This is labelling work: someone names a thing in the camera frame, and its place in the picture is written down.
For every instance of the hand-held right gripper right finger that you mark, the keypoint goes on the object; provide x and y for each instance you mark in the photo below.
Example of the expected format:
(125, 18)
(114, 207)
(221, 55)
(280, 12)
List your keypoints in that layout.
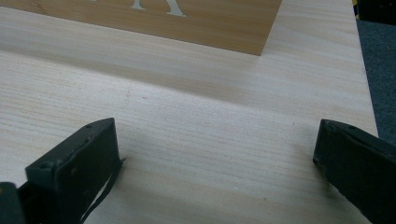
(361, 168)

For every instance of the black and yellow object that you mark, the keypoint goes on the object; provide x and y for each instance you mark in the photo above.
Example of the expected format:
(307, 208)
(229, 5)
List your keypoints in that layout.
(375, 9)

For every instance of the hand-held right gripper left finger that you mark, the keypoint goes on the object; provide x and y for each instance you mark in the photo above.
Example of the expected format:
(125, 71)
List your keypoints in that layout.
(81, 168)

